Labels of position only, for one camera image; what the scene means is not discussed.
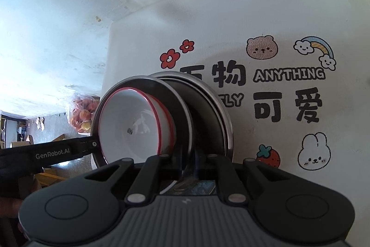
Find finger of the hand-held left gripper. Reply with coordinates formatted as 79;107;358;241
73;136;99;154

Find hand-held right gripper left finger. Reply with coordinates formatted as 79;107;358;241
83;154;172;205

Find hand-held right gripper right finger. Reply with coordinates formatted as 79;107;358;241
207;154;290;203

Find white bowl with grey mark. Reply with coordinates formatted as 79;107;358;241
98;87;174;167

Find stainless steel bowl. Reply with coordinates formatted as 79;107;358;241
92;75;194;176

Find person's left hand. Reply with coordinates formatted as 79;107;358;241
0;176;41;219

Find cardboard box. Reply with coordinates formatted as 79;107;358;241
11;134;66;150

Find bag of orange fruit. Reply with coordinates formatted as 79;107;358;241
69;94;102;133

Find white printed cloth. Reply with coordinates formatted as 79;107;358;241
101;0;370;236

